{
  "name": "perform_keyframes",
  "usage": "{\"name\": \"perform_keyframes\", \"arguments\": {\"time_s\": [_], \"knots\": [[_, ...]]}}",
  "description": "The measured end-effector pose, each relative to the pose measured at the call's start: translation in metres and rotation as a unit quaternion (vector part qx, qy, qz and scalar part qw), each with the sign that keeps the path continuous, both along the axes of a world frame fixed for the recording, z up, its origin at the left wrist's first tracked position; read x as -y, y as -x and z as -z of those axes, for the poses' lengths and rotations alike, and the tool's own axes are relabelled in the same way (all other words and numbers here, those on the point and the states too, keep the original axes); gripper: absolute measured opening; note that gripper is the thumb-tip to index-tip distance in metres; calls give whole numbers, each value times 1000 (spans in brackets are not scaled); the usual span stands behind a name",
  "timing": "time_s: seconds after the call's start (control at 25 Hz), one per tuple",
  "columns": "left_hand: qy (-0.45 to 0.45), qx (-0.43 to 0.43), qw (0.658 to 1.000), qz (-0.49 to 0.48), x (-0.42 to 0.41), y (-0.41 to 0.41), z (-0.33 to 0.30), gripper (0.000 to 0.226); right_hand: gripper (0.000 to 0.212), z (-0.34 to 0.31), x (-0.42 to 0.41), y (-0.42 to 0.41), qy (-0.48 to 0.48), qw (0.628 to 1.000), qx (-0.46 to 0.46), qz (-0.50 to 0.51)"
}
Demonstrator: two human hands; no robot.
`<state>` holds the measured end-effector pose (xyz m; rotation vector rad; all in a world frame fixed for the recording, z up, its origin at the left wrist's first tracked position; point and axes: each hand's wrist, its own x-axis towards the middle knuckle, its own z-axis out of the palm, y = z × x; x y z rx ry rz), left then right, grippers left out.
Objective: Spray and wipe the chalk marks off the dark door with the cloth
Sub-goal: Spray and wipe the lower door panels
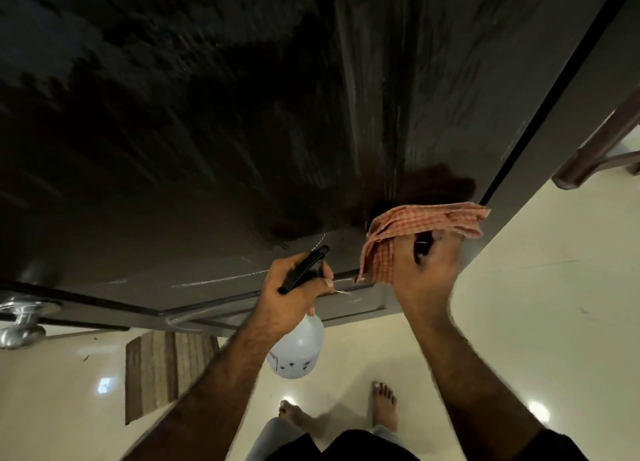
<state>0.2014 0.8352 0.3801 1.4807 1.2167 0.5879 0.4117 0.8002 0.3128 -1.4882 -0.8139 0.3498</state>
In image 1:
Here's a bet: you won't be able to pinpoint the person's right hand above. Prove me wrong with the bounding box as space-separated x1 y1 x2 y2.
389 227 463 326

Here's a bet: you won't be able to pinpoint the person's left hand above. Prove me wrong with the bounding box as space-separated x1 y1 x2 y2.
252 253 335 342

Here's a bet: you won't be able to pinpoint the white spray bottle black trigger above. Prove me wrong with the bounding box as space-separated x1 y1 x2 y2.
267 245 331 380

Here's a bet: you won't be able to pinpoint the orange checked cloth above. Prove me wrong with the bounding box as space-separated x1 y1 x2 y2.
355 201 492 286

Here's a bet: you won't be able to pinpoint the black wooden door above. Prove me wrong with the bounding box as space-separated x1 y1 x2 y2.
0 0 623 334

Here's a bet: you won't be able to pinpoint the silver door knob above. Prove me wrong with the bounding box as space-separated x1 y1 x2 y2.
0 298 62 352

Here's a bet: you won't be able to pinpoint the person's right forearm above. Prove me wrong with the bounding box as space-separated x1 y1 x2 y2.
405 310 551 461

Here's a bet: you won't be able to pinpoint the person's left forearm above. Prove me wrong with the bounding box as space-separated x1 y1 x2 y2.
117 320 281 461

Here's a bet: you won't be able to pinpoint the person's left foot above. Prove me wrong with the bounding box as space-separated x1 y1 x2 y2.
277 399 313 434

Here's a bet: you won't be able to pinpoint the person's foot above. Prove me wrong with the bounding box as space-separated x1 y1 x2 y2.
277 399 313 434
369 381 399 432

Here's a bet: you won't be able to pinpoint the person's right foot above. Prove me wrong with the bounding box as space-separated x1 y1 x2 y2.
369 381 399 432

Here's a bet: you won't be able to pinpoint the grey trousers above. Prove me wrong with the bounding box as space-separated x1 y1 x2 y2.
245 418 406 461

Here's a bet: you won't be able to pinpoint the brown striped doormat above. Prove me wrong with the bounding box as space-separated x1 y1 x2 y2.
125 330 221 426

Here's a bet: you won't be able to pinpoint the black shirt torso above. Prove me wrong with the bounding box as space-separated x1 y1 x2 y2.
265 429 421 461

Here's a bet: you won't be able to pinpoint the black right sleeve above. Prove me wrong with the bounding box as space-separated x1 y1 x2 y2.
519 428 591 461

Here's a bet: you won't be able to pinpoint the brown plastic stool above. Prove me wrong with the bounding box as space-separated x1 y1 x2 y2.
551 87 640 191

